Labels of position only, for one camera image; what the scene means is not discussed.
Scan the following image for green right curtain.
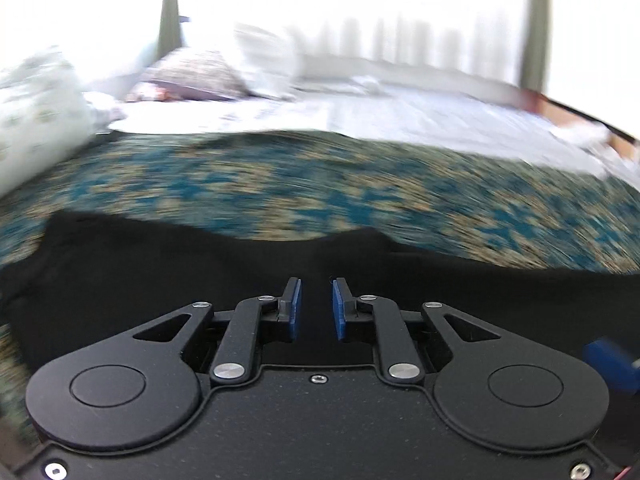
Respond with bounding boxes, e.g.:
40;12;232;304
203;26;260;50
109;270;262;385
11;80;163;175
520;0;551;93

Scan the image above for white sheer curtain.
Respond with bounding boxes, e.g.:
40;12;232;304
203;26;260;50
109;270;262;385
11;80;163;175
178;0;529;84

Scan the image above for white crumpled cloth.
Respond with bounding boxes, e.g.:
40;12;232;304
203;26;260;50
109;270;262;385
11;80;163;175
552;122;622;162

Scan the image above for black pants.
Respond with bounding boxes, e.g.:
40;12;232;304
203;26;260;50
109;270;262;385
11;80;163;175
0;209;640;391

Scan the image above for green curtain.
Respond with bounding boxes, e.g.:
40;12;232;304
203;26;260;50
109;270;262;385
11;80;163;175
520;0;551;93
155;0;182;60

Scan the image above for white green floral pillow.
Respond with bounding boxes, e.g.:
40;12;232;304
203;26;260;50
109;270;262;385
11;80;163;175
0;52;96;195

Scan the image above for white bed sheet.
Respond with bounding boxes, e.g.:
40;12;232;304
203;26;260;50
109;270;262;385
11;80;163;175
99;87;608;178

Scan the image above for green left curtain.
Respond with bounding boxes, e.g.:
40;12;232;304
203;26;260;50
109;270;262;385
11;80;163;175
155;0;182;60

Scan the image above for wooden bed frame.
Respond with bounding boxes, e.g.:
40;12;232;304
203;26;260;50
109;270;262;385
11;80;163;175
528;92;639;164

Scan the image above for teal gold patterned bedspread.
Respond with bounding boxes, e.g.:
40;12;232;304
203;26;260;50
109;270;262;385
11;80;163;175
1;132;639;444

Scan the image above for purple floral pillow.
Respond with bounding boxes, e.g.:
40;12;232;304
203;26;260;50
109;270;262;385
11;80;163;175
140;47;248;101

